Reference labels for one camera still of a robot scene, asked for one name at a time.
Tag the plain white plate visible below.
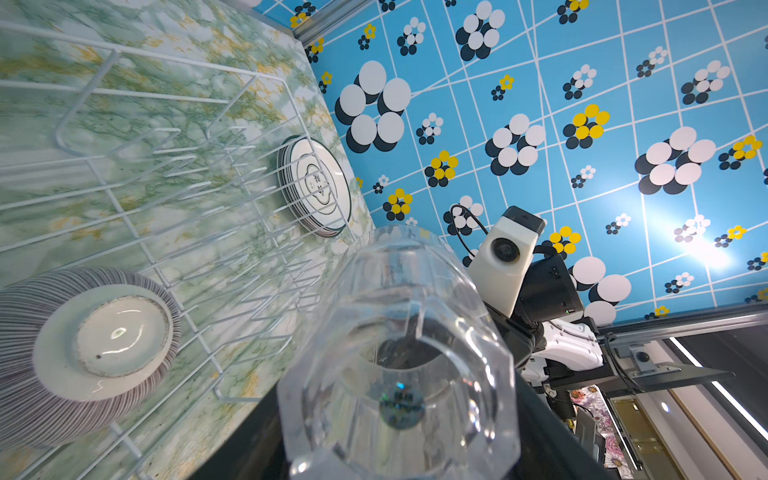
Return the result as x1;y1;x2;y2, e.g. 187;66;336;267
277;135;352;238

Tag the white wire dish rack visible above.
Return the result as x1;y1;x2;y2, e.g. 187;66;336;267
1;3;372;479

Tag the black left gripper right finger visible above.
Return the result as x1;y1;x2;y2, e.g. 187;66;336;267
513;374;609;480

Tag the aluminium corner post right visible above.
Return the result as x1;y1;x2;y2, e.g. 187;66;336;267
292;0;374;47

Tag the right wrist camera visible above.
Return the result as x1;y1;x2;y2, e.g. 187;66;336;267
468;206;546;317

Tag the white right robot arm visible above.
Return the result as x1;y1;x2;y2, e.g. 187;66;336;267
489;245;604;424

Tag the clear glass cup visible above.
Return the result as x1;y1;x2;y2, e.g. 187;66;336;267
277;225;521;479

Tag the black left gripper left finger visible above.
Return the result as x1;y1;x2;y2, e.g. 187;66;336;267
189;385;288;480

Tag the round cartoon coaster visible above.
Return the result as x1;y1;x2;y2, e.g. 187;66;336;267
570;385;633;479

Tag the aluminium front rail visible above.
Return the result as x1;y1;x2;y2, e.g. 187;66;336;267
593;299;768;480

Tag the striped ceramic bowl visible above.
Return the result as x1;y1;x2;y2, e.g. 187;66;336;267
1;267;181;450

